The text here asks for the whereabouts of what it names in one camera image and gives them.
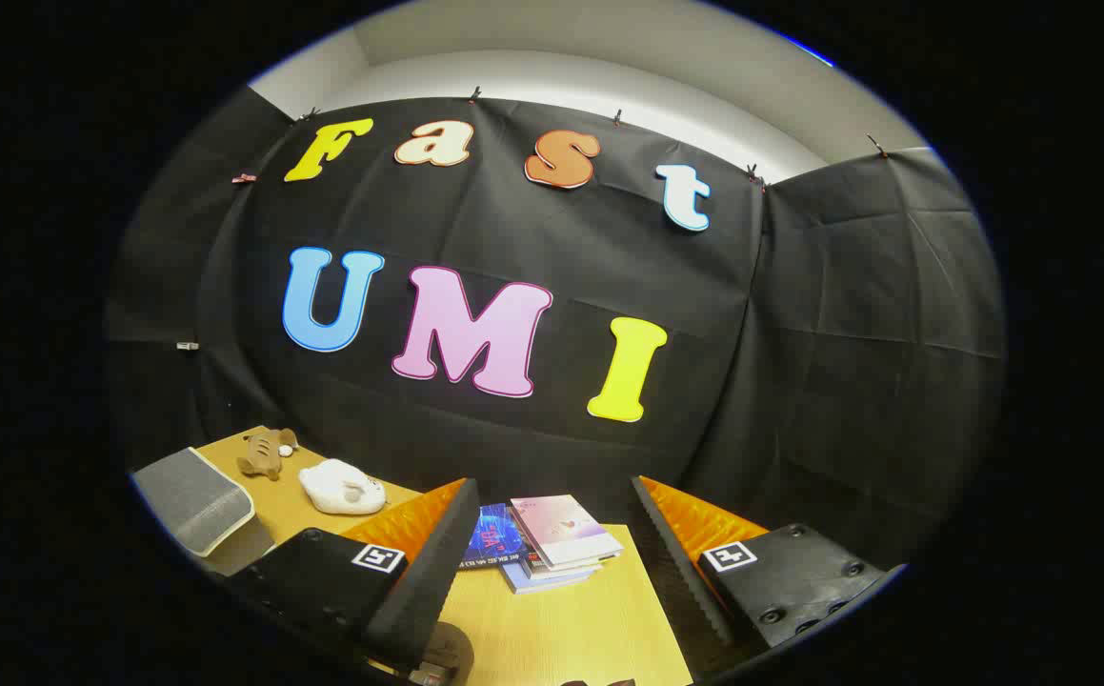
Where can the white plush toy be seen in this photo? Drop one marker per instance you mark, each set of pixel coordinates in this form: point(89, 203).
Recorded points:
point(337, 486)

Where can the light blue book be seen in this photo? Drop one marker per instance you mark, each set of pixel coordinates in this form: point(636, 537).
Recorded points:
point(542, 578)

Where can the cream fabric storage box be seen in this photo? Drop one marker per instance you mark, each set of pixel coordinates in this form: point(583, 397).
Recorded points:
point(194, 500)

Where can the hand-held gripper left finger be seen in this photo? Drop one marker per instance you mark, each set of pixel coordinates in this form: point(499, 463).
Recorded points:
point(428, 581)

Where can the brown striped plush toy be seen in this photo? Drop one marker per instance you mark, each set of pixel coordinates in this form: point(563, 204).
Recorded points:
point(261, 455)

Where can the pink and white book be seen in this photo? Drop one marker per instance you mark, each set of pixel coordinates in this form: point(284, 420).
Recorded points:
point(561, 529)

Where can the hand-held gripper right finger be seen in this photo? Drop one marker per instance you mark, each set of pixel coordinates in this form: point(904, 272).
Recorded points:
point(671, 572)

